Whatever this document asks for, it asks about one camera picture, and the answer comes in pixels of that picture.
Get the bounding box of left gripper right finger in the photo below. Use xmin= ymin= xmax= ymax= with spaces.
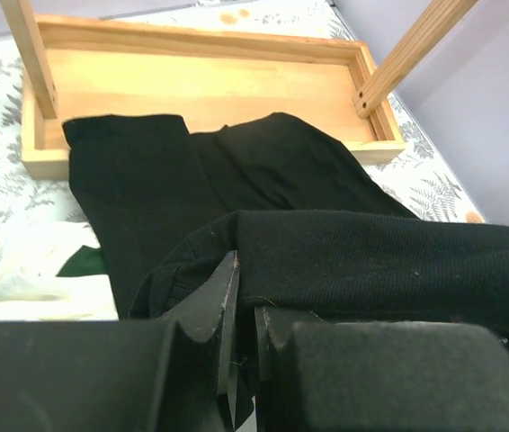
xmin=254 ymin=307 xmax=509 ymax=431

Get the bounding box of right wooden clothes rack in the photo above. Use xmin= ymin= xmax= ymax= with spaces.
xmin=1 ymin=1 xmax=472 ymax=180

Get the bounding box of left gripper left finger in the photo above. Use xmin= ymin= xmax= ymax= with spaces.
xmin=0 ymin=252 xmax=240 ymax=431

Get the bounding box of dark green t shirt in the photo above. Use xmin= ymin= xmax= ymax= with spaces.
xmin=57 ymin=246 xmax=107 ymax=277

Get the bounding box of black t shirt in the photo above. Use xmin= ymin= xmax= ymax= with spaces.
xmin=63 ymin=113 xmax=509 ymax=358

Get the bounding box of white t shirt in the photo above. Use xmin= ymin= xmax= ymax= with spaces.
xmin=0 ymin=221 xmax=119 ymax=321

